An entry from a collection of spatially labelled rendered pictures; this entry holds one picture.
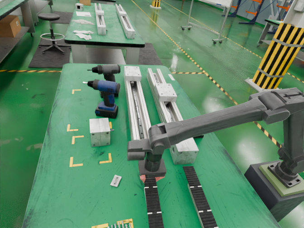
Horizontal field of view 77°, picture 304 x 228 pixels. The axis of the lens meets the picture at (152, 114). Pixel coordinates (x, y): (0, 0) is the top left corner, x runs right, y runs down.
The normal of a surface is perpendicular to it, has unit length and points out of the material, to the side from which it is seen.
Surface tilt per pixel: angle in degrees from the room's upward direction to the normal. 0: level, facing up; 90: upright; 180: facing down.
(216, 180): 0
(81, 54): 90
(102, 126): 0
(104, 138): 90
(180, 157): 90
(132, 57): 90
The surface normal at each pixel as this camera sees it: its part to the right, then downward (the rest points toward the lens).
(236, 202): 0.13, -0.79
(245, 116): 0.10, 0.60
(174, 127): -0.26, -0.72
